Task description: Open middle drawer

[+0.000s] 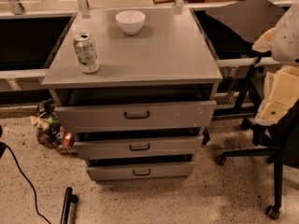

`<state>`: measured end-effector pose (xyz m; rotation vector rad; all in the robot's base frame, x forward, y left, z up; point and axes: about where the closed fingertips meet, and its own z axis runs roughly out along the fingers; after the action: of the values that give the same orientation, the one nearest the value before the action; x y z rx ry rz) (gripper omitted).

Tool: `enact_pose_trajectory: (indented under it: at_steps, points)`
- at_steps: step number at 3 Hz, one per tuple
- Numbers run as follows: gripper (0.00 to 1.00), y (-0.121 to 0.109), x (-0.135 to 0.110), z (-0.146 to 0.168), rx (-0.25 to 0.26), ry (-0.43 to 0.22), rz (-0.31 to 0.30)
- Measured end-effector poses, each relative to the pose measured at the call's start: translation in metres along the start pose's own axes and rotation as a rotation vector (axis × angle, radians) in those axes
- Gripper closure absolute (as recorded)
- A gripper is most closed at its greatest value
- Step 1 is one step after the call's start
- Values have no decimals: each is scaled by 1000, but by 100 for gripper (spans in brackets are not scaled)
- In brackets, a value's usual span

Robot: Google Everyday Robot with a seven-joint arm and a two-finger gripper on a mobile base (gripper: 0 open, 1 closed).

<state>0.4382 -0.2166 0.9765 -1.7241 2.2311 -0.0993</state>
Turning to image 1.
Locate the grey drawer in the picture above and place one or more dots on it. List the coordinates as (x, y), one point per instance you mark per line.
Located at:
(154, 116)
(155, 170)
(134, 148)

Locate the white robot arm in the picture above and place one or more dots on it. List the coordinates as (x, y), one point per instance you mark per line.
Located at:
(281, 89)

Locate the grey drawer cabinet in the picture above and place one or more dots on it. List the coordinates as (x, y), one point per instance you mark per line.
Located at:
(167, 61)

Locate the grey top drawer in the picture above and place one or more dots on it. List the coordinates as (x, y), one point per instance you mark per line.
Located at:
(154, 116)

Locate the grey bottom drawer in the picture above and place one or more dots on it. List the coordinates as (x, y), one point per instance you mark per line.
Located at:
(155, 170)

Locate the white ceramic bowl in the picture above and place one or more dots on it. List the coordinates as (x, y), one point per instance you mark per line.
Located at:
(130, 21)

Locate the green white soda can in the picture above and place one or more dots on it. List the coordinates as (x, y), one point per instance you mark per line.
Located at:
(86, 53)

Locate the pile of snack bags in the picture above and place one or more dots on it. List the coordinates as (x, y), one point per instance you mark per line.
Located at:
(49, 130)

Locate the black desk panel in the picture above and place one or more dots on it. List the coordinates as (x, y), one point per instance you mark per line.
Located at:
(248, 18)

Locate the wooden stick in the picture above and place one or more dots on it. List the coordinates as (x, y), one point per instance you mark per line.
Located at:
(158, 2)

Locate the black metal bar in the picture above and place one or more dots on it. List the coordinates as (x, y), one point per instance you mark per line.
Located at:
(69, 198)

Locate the black office chair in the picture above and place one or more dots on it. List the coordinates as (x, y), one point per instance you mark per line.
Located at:
(280, 145)

